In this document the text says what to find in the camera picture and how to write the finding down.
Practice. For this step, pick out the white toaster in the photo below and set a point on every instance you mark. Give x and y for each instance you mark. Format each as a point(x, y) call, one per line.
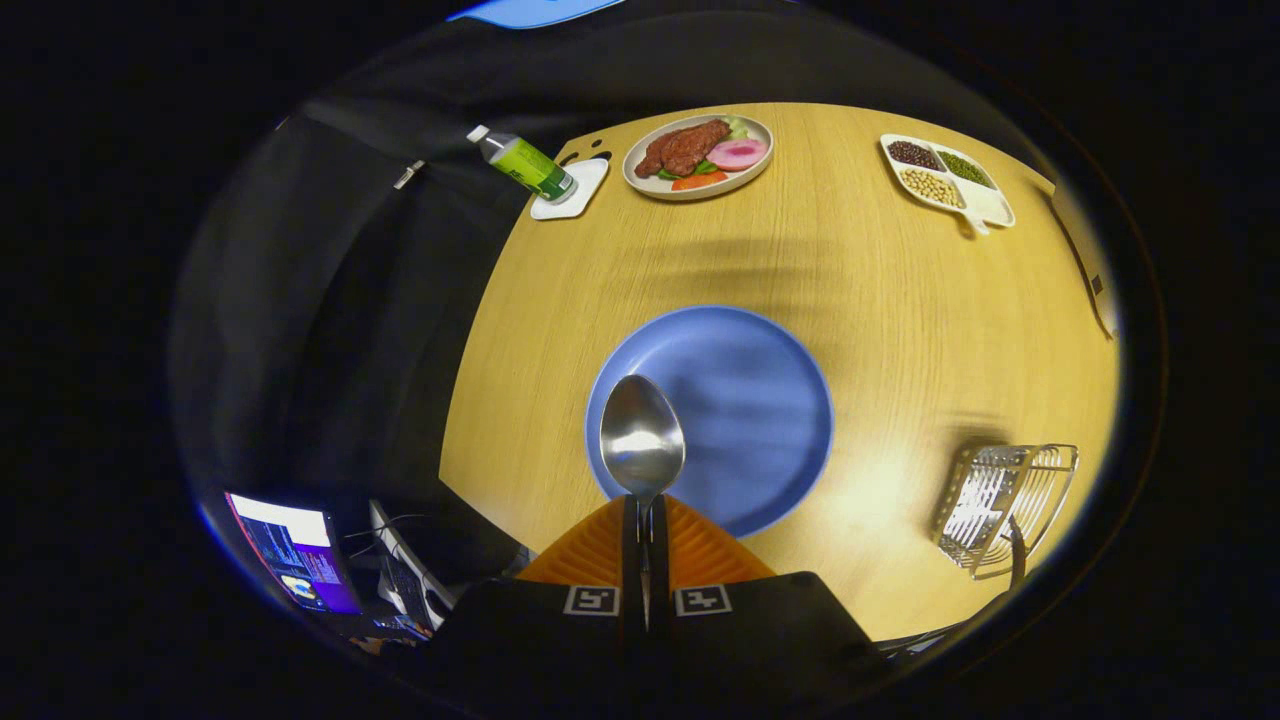
point(1095, 270)

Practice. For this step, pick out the pile of green beans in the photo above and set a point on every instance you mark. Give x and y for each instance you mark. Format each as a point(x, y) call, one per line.
point(963, 167)

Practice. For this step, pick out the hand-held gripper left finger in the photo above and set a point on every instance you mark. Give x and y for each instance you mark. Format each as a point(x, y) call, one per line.
point(630, 560)

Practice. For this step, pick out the green label water bottle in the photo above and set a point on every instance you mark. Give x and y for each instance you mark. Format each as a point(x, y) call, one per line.
point(530, 168)

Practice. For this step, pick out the perforated metal basket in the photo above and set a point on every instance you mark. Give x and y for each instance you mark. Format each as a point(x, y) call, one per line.
point(985, 500)

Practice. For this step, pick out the orange carrot slice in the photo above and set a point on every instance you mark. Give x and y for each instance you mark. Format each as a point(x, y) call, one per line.
point(700, 181)

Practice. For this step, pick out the laptop keyboard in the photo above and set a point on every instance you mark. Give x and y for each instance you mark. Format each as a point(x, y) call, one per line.
point(405, 580)

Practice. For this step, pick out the pile of dark red beans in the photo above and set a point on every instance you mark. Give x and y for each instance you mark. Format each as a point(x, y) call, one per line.
point(912, 154)

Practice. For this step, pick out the pile of yellow soybeans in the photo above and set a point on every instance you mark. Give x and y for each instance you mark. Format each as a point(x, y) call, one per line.
point(932, 187)

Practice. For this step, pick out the lit computer monitor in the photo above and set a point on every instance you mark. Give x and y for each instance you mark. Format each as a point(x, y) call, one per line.
point(300, 555)

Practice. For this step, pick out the silver clip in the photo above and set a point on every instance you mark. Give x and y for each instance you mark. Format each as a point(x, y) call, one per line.
point(408, 175)

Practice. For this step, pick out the pink ham slice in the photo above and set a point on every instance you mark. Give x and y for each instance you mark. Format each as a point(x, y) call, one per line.
point(738, 154)

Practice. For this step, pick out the white square coaster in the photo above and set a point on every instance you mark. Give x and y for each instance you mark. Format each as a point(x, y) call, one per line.
point(590, 185)

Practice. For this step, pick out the white divided dish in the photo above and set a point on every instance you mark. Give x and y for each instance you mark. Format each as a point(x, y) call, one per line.
point(990, 205)

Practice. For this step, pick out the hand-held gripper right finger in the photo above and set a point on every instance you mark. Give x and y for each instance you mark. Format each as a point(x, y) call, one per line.
point(660, 560)

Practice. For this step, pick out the beige food plate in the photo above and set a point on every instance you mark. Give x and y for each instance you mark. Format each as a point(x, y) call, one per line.
point(745, 178)

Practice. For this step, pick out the brown steak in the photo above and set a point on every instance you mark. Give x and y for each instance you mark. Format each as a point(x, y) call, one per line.
point(685, 148)

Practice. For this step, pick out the green lettuce leaf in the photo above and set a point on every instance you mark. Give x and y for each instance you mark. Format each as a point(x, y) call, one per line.
point(738, 128)

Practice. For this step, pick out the blue round plate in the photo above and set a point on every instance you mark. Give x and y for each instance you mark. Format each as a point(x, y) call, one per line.
point(750, 400)

